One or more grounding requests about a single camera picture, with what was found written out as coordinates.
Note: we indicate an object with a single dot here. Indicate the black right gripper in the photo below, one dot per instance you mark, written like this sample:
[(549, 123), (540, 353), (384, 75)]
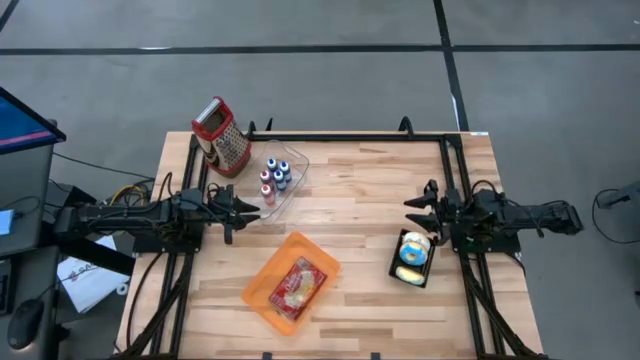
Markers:
[(452, 212)]

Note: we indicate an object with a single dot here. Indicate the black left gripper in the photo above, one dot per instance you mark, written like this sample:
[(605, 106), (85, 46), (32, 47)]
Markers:
[(225, 210)]

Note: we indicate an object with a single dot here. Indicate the large red bottle orange cap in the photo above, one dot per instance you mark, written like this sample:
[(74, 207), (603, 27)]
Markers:
[(268, 194)]

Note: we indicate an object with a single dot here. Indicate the small red bottle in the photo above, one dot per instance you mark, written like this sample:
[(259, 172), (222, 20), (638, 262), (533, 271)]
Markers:
[(265, 176)]

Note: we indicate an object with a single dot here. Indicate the blue frosted donut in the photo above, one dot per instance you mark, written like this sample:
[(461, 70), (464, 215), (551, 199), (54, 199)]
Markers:
[(402, 252)]

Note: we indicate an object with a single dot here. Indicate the blue bottle white collar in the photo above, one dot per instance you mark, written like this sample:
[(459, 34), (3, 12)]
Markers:
[(285, 169), (271, 164), (279, 179)]

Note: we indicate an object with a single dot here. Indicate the teal frosted donut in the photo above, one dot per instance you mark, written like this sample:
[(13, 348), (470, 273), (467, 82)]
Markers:
[(410, 275)]

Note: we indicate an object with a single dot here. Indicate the red snack packet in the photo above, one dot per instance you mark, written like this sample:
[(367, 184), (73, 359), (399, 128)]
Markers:
[(297, 287)]

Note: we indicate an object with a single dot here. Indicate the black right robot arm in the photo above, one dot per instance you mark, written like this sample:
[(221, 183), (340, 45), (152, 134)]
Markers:
[(540, 217)]

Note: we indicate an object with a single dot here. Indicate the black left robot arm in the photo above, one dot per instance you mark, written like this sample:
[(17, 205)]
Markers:
[(125, 215)]

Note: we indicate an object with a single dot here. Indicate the black mesh basket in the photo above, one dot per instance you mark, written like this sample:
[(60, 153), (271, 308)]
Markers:
[(391, 272)]

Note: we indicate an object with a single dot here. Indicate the clear plastic tray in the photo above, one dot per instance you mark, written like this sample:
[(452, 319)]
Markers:
[(299, 165)]

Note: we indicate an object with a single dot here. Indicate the red metal box grater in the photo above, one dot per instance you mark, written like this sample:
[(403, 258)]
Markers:
[(225, 140)]

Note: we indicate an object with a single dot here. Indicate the orange plastic tray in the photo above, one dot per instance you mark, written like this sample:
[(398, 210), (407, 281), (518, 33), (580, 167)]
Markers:
[(260, 295)]

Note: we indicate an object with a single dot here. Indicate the white tape roll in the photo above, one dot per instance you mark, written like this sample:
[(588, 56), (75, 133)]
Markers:
[(122, 285)]

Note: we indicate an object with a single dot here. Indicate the white paper sheet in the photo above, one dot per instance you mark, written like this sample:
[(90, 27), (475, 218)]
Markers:
[(90, 285)]

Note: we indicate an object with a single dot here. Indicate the grey equipment base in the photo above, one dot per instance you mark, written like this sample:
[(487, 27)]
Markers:
[(625, 197)]

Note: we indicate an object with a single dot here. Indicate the small blue white box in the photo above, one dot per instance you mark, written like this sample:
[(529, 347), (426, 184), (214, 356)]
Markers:
[(6, 222)]

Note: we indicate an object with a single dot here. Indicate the computer monitor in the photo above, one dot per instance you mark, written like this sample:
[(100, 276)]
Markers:
[(20, 125)]

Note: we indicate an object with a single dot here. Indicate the black computer mouse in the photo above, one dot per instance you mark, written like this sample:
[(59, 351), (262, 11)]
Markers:
[(25, 322)]

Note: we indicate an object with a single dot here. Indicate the black metal table frame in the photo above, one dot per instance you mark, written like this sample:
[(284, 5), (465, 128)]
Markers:
[(350, 136)]

